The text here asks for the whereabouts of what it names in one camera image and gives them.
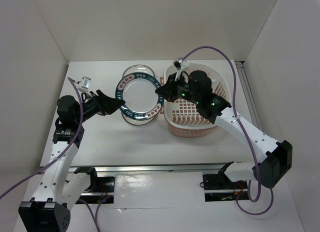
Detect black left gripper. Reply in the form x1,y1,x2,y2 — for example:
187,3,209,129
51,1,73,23
74,89,125,124

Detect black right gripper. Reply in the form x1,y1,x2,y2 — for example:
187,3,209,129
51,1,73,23
156,72,201,104

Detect orange sunburst plate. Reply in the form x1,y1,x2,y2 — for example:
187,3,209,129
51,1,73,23
121,109,157,126

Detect green rimmed white plate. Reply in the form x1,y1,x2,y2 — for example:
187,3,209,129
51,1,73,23
115,72,164,116

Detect plate with red characters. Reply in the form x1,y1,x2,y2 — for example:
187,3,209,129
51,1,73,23
122,64,155,77

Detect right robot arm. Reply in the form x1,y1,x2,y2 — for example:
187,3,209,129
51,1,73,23
155,71,293,189

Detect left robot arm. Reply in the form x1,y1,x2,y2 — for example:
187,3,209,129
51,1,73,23
18,90,125,232

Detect white pink dish rack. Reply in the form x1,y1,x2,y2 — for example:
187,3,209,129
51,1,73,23
162,63,231,138

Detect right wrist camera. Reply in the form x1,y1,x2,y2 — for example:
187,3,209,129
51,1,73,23
173,58,190,78

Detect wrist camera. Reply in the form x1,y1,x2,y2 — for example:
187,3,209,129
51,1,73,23
75,76,91,93
173,58,190,78

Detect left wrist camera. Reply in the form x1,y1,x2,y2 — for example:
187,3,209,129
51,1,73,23
75,76,91,93

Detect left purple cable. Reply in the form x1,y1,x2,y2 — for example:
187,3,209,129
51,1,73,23
0,77,87,199

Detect purple cable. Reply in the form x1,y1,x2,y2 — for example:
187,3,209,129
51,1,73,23
0,77,87,199
181,45,275,215

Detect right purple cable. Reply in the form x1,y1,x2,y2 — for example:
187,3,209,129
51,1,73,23
181,45,275,215

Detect aluminium side rail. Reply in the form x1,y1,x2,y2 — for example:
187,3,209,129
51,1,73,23
235,61,263,130

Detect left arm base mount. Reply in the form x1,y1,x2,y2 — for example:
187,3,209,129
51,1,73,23
64,167,115,204

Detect aluminium front rail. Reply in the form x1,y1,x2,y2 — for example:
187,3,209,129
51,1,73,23
67,162,256,173

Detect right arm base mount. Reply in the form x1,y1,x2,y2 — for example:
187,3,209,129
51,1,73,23
199,162,249,202

